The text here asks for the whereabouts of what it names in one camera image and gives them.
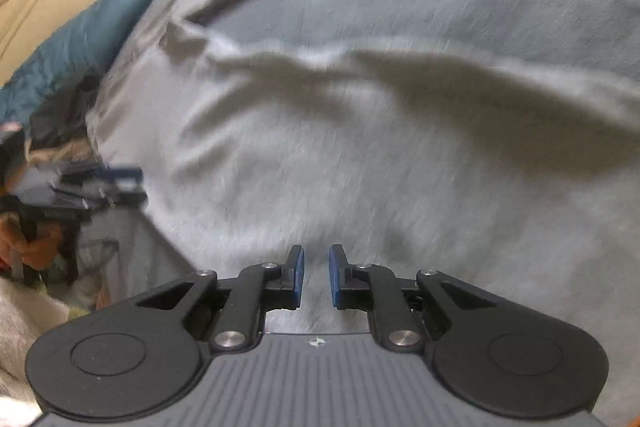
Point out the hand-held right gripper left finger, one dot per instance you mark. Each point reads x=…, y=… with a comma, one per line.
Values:
x=298, y=274

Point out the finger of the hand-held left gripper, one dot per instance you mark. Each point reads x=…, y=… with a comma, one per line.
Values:
x=110, y=176
x=110, y=198

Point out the grey sweatpants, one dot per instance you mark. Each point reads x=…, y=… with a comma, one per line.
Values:
x=350, y=157

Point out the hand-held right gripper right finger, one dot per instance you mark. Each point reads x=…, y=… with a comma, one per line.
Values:
x=334, y=277

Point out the teal pillow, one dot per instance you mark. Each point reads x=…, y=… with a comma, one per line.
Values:
x=90, y=32

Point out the person's left hand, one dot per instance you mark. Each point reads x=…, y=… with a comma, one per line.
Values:
x=42, y=249

